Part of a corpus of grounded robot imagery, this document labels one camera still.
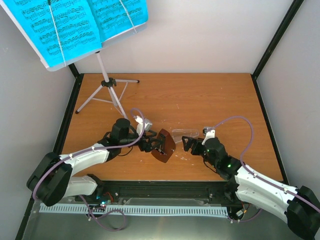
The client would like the clear plastic metronome cover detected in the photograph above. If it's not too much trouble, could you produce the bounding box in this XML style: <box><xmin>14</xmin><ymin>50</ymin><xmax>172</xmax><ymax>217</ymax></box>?
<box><xmin>171</xmin><ymin>128</ymin><xmax>199</xmax><ymax>144</ymax></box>

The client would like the brown wooden metronome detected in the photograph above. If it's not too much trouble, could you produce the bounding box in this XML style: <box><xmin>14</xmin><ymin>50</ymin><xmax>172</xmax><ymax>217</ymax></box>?
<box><xmin>151</xmin><ymin>128</ymin><xmax>176</xmax><ymax>163</ymax></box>

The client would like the blue sheet music book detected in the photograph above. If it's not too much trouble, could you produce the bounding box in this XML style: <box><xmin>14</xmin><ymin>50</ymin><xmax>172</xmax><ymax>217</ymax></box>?
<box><xmin>0</xmin><ymin>0</ymin><xmax>149</xmax><ymax>71</ymax></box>

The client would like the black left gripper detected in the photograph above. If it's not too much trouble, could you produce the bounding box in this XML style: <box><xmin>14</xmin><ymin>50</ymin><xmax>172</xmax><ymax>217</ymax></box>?
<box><xmin>120</xmin><ymin>129</ymin><xmax>163</xmax><ymax>153</ymax></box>

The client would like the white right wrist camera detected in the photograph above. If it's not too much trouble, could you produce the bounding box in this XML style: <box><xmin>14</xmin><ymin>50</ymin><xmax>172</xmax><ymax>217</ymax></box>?
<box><xmin>201</xmin><ymin>126</ymin><xmax>216</xmax><ymax>145</ymax></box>

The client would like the white tripod music stand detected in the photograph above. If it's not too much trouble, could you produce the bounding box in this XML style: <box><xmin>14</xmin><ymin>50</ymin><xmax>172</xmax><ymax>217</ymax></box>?
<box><xmin>75</xmin><ymin>51</ymin><xmax>140</xmax><ymax>119</ymax></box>

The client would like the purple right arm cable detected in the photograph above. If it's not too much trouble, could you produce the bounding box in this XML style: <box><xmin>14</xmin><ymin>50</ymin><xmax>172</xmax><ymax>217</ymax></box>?
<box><xmin>212</xmin><ymin>115</ymin><xmax>320</xmax><ymax>213</ymax></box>

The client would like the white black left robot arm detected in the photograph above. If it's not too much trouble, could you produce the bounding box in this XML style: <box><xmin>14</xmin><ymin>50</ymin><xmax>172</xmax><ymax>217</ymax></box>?
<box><xmin>26</xmin><ymin>116</ymin><xmax>168</xmax><ymax>207</ymax></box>

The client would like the black frame post right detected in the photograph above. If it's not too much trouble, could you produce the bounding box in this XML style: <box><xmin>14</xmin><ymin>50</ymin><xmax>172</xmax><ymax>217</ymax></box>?
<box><xmin>251</xmin><ymin>0</ymin><xmax>304</xmax><ymax>81</ymax></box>

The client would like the light blue slotted cable duct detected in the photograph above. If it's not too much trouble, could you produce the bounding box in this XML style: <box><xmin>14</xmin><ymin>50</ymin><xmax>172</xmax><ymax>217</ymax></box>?
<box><xmin>38</xmin><ymin>203</ymin><xmax>228</xmax><ymax>218</ymax></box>

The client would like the black frame post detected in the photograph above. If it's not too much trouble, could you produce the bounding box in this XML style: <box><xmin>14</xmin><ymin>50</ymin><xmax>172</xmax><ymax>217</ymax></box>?
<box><xmin>251</xmin><ymin>0</ymin><xmax>304</xmax><ymax>81</ymax></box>
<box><xmin>15</xmin><ymin>63</ymin><xmax>84</xmax><ymax>240</ymax></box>

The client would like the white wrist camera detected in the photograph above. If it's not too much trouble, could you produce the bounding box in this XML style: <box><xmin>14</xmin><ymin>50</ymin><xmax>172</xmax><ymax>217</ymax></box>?
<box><xmin>201</xmin><ymin>126</ymin><xmax>216</xmax><ymax>145</ymax></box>
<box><xmin>135</xmin><ymin>116</ymin><xmax>153</xmax><ymax>135</ymax></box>

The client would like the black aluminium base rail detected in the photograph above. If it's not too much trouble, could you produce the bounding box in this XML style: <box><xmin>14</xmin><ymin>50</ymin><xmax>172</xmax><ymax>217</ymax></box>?
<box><xmin>32</xmin><ymin>178</ymin><xmax>300</xmax><ymax>207</ymax></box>

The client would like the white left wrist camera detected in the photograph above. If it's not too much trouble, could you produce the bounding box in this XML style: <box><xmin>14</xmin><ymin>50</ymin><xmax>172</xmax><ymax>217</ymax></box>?
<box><xmin>135</xmin><ymin>116</ymin><xmax>153</xmax><ymax>135</ymax></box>

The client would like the black frame post left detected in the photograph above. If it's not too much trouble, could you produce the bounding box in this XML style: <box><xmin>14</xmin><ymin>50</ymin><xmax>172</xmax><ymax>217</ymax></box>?
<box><xmin>15</xmin><ymin>63</ymin><xmax>84</xmax><ymax>240</ymax></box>

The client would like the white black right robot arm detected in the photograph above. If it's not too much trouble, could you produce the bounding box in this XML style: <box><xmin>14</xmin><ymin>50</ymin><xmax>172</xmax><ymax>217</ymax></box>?
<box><xmin>182</xmin><ymin>136</ymin><xmax>320</xmax><ymax>240</ymax></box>

